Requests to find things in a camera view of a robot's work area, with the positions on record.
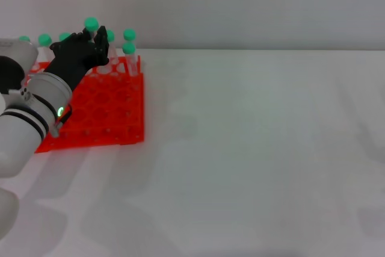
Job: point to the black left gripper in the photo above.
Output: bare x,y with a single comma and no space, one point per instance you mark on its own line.
72,61

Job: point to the green capped clear test tube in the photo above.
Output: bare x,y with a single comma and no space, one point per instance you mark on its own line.
129,48
44,39
91,24
24,39
129,34
112,40
63,36

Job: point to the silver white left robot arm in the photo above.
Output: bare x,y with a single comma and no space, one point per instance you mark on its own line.
27,109

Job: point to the red plastic test tube rack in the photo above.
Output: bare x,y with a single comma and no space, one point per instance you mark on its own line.
105,109

